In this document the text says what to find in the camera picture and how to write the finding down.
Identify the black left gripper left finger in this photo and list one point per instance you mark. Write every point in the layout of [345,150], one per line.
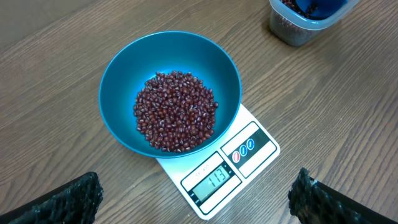
[74,202]

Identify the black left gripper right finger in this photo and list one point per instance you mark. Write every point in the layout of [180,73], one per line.
[313,202]

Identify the blue plastic scoop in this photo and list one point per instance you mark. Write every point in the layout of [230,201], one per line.
[318,9]

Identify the white digital kitchen scale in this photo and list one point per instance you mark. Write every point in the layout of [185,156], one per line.
[209,179]

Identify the red beans in bowl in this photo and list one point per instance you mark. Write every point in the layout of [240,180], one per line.
[175,112]

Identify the teal blue bowl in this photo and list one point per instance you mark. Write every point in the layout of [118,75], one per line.
[164,52]

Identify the red adzuki beans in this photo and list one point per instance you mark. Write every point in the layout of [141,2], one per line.
[283,19]

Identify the clear plastic food container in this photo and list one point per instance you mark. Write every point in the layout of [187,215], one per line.
[330,21]

